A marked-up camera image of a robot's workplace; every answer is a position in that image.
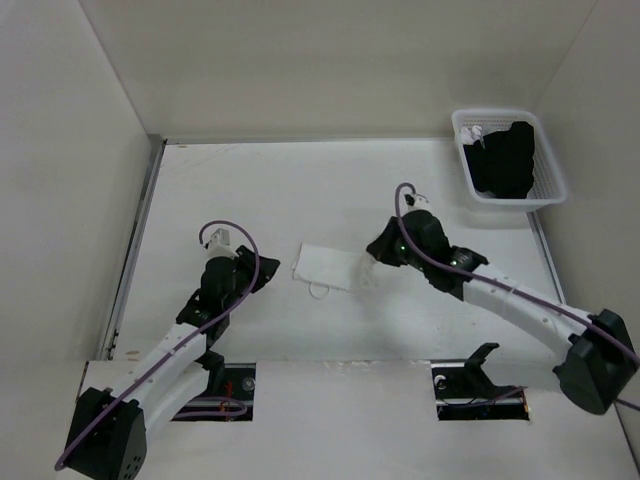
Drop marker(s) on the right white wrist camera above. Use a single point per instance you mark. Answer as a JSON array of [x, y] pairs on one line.
[[416, 202]]

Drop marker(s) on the small white cloth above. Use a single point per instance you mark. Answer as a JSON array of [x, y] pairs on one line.
[[471, 135]]

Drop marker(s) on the black tank top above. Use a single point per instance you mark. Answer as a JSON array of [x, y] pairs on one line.
[[501, 163]]

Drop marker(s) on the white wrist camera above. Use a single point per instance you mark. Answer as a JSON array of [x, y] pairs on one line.
[[416, 202], [219, 245]]

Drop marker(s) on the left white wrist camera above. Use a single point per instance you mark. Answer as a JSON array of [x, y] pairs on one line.
[[219, 245]]

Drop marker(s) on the metal table edge rail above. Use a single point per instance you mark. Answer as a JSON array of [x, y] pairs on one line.
[[113, 325]]

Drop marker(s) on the white tank top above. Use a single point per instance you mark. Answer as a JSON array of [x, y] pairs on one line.
[[325, 270]]

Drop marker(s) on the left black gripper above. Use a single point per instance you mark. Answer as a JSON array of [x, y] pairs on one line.
[[246, 260]]

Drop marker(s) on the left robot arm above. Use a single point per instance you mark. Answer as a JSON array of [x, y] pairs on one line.
[[111, 428]]

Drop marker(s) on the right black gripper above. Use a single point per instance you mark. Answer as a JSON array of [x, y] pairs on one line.
[[381, 247]]

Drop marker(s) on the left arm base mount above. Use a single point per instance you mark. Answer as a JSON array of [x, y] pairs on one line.
[[228, 398]]

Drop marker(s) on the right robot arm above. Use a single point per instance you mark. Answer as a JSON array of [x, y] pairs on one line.
[[596, 356]]

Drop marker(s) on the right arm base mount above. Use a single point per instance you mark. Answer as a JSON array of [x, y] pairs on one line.
[[464, 392]]

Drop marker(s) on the white plastic basket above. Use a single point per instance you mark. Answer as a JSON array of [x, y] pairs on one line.
[[549, 186]]

